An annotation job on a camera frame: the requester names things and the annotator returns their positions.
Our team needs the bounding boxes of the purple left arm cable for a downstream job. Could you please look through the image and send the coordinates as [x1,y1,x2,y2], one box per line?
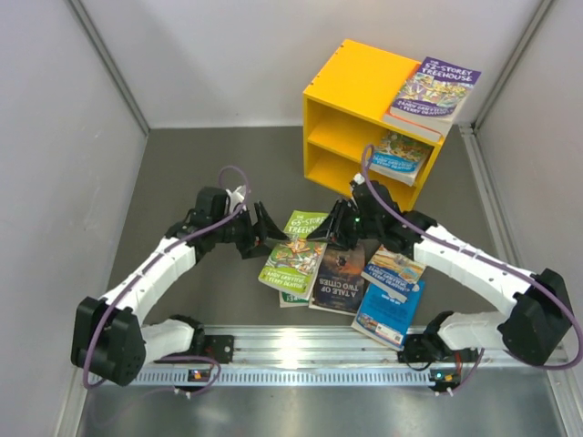
[82,164,251,397]

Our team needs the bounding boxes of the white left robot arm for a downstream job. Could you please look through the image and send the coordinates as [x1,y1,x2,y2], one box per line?
[71,186,288,387]

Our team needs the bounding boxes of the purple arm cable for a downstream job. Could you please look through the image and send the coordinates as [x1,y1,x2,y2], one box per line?
[361,144,583,396]
[82,164,251,397]

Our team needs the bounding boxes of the purple 52-storey book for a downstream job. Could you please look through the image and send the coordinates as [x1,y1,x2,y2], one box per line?
[386,56,482,120]

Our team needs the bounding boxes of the dark Tale of Two Cities book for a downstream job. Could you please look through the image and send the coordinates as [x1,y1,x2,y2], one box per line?
[308,243,365,316]

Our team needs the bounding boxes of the light green 65-storey book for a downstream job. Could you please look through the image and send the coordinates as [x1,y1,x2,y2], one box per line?
[258,210,328,300]

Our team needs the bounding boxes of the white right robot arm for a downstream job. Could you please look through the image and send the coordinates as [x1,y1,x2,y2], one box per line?
[308,176,579,367]

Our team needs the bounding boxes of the orange 78-storey book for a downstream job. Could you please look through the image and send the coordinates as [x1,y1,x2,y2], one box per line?
[382,109,450,142]

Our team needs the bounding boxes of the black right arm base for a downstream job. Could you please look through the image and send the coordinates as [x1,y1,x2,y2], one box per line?
[397,334,479,371]

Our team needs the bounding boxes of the aluminium mounting rail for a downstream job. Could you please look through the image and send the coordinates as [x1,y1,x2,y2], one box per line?
[72,323,570,388]

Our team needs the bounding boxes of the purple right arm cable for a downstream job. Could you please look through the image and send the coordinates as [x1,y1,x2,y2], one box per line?
[361,144,583,396]

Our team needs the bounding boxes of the blue 39-storey book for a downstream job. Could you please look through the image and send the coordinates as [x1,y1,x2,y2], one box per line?
[362,245,426,284]

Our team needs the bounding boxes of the blue 26-storey book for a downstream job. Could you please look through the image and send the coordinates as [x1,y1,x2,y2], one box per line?
[370,130,433,187]

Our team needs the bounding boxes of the yellow wooden shelf cabinet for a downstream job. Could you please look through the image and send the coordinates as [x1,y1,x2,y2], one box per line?
[303,39,462,210]

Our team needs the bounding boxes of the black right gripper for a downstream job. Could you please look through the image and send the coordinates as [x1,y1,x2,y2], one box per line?
[310,198,383,250]

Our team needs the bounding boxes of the light blue back-cover book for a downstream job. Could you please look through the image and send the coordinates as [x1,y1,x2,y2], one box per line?
[351,280,425,351]

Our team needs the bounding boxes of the dark green treehouse book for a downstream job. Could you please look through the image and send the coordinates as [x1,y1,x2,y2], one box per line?
[279,291,310,309]

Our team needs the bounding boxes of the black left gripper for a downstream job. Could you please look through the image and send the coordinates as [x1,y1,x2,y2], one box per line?
[212,200,289,259]

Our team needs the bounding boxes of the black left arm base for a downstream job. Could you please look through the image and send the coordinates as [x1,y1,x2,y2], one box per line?
[190,334,235,364]

